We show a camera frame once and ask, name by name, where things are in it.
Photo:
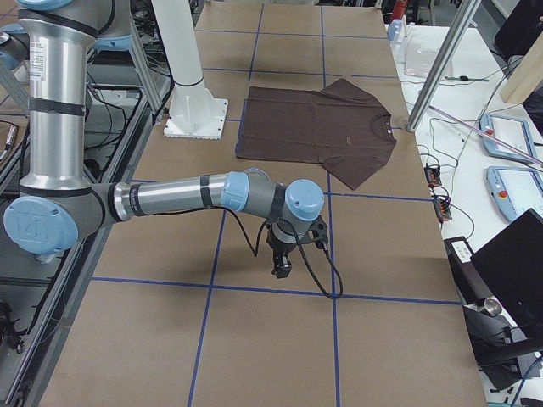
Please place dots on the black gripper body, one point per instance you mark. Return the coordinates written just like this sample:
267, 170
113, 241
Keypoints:
278, 250

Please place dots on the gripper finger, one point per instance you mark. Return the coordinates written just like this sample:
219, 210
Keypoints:
286, 268
280, 268

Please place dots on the dark brown t-shirt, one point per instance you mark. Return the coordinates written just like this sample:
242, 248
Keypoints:
341, 127

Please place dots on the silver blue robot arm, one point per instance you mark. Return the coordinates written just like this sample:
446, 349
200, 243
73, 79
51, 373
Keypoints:
58, 207

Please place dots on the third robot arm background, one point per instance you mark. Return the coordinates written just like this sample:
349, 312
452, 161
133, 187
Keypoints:
15, 45

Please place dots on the upper orange black usb hub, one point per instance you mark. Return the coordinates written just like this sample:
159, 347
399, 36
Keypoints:
432, 174

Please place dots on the orange black usb hub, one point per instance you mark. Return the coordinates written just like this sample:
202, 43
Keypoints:
442, 208
432, 174

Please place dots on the lower orange black usb hub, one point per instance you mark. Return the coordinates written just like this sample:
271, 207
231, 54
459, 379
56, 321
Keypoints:
442, 208

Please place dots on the black label box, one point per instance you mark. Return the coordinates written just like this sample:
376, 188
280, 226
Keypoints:
468, 281

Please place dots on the silver metal cup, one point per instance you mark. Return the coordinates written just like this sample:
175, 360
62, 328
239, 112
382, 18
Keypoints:
490, 307

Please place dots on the long reacher grabber stick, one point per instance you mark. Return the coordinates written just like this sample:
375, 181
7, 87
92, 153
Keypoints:
489, 135

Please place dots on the black monitor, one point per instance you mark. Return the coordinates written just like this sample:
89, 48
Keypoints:
510, 265

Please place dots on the black monitor stand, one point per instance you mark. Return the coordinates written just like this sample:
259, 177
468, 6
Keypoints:
502, 352

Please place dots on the clear plastic bag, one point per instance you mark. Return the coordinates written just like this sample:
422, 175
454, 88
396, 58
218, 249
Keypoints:
420, 56

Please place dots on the lower blue teach pendant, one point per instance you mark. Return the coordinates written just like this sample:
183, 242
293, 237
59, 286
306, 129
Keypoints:
515, 190

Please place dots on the blue teach pendant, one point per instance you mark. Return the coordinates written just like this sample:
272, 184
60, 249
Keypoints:
512, 131
515, 190

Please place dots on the upper blue teach pendant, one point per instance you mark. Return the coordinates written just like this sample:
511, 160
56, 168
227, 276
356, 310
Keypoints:
512, 131

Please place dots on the wooden beam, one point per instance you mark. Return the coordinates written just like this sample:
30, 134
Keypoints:
526, 77

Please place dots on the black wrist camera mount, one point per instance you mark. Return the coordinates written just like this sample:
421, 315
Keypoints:
317, 234

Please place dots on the white pedestal column base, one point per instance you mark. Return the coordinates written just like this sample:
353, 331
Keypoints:
193, 112

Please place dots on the aluminium frame post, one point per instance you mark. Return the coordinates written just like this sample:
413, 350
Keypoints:
453, 37

